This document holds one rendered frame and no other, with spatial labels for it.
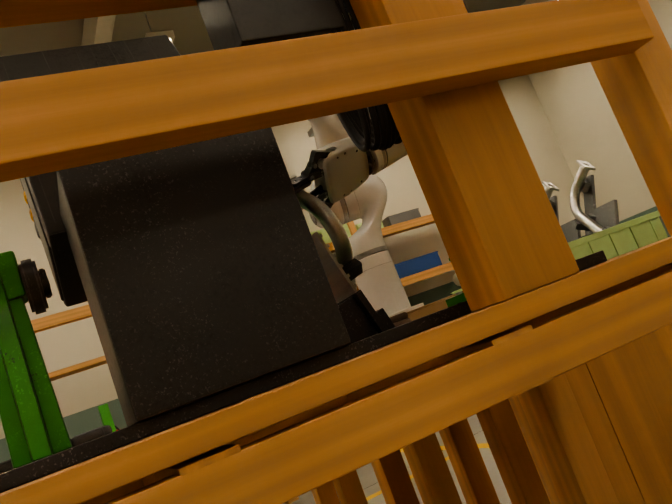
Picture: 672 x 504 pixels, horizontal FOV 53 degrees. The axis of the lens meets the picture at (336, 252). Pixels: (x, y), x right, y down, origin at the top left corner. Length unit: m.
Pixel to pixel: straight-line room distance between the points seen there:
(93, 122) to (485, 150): 0.53
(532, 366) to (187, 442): 0.45
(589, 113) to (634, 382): 7.93
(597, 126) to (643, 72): 8.43
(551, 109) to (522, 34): 9.10
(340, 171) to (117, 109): 0.57
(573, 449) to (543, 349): 0.80
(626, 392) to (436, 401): 1.16
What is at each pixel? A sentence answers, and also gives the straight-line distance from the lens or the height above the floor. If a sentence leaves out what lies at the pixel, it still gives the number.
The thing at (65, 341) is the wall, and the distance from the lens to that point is 6.73.
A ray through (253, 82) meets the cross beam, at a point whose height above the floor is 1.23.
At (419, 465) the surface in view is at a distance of 1.73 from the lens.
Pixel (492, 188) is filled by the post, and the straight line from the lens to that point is 0.96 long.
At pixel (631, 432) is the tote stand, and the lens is 1.96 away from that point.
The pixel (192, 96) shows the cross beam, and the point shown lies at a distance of 0.80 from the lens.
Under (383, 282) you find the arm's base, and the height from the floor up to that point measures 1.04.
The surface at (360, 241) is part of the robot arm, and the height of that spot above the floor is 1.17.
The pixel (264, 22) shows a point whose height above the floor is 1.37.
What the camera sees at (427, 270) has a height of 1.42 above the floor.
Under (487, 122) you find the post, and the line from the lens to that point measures 1.01.
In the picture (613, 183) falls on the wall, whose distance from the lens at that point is 9.67.
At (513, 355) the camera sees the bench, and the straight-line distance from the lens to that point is 0.91.
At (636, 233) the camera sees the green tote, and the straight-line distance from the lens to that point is 2.14.
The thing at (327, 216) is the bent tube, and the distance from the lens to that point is 1.16.
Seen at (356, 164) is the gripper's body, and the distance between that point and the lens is 1.27.
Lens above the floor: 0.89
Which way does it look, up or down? 8 degrees up
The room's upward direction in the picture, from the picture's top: 21 degrees counter-clockwise
